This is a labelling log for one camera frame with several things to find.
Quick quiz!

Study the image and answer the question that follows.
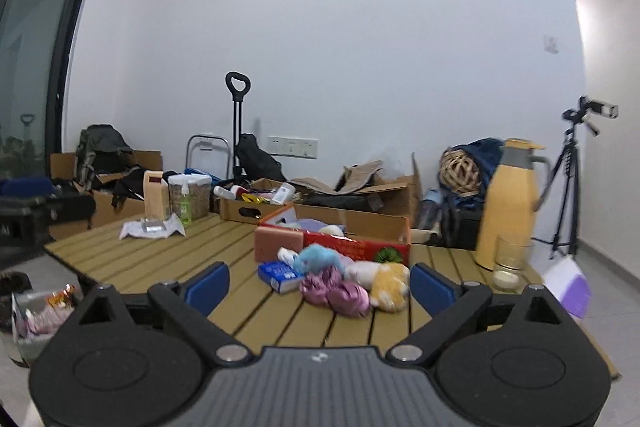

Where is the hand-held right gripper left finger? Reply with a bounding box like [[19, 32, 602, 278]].
[[65, 262, 249, 365]]

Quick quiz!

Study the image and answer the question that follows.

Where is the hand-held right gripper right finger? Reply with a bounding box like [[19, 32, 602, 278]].
[[391, 263, 576, 365]]

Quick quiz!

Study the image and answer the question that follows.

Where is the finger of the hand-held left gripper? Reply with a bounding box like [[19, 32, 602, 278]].
[[0, 177, 53, 198], [30, 195, 97, 228]]

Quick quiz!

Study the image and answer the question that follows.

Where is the white pink plush toy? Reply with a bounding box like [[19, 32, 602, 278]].
[[344, 260, 382, 293]]

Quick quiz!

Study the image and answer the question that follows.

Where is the blue tissue packet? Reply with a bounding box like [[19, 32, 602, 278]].
[[257, 261, 304, 294]]

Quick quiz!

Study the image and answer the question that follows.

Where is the pink fabric scrunchie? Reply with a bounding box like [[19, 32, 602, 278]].
[[327, 282, 371, 318], [299, 267, 344, 306]]

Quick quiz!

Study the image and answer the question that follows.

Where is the red cardboard box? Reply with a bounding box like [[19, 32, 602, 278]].
[[255, 203, 412, 267]]

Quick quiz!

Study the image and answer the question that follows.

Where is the light blue plush toy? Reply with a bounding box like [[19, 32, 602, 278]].
[[292, 244, 347, 276]]

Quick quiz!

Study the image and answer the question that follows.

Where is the black cloth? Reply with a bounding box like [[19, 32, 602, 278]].
[[110, 164, 149, 208]]

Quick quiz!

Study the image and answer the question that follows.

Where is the black case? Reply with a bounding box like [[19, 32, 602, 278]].
[[439, 202, 484, 251]]

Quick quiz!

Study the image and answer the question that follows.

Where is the grey green backpack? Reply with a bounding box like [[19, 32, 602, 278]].
[[74, 124, 134, 193]]

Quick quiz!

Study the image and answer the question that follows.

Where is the translucent water bottle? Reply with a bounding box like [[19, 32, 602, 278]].
[[415, 189, 444, 231]]

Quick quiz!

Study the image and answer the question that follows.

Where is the green spray bottle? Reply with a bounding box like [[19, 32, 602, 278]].
[[177, 184, 194, 228]]

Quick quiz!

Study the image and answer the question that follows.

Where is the white plastic bag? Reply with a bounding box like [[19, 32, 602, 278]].
[[118, 212, 187, 241]]

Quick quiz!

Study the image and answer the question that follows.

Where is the small brown cardboard box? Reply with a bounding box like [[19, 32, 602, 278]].
[[219, 178, 302, 226]]

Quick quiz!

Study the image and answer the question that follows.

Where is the salmon pink sponge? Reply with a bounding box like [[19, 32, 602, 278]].
[[254, 226, 306, 264]]

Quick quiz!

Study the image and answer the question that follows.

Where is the glass cup with candle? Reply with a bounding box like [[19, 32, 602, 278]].
[[492, 234, 534, 293]]

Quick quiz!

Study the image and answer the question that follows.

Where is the beige carton with red top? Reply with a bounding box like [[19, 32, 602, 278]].
[[143, 169, 171, 224]]

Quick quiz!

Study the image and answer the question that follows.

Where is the plastic bag of wrappers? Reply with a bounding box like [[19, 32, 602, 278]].
[[10, 284, 84, 369]]

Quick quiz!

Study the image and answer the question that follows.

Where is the clear container with white lid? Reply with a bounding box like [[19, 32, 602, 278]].
[[167, 173, 214, 221]]

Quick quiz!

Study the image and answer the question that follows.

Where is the large brown cardboard box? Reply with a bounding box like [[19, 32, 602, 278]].
[[290, 152, 422, 230]]

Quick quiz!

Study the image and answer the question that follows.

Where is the yellow thermos jug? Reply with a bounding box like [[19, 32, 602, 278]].
[[474, 138, 552, 269]]

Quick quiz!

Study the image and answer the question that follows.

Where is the white plastic bottle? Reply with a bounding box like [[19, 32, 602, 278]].
[[272, 182, 297, 206]]

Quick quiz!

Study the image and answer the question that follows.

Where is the wicker ball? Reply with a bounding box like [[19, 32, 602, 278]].
[[439, 146, 484, 196]]

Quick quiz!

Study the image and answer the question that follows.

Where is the black bag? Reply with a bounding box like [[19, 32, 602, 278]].
[[236, 133, 287, 183]]

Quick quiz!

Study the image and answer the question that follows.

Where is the dark blue bag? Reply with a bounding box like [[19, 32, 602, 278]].
[[440, 137, 507, 209]]

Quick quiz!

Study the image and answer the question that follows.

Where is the beige cardboard piece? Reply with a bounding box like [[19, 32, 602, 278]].
[[290, 160, 384, 196]]

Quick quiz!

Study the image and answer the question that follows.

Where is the chrome folding stool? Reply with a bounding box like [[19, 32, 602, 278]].
[[185, 134, 232, 174]]

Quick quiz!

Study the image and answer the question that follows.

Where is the purple white carton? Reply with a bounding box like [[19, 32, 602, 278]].
[[542, 256, 592, 321]]

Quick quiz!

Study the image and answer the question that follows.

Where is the glass sliding door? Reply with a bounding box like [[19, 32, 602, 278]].
[[0, 0, 112, 190]]

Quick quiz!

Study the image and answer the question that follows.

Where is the black tripod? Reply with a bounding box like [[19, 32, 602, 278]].
[[549, 117, 601, 261]]

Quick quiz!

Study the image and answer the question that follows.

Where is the white wall outlet strip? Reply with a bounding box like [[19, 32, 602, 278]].
[[268, 136, 320, 159]]

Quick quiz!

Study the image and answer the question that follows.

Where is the black camera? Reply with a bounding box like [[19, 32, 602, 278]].
[[562, 95, 620, 124]]

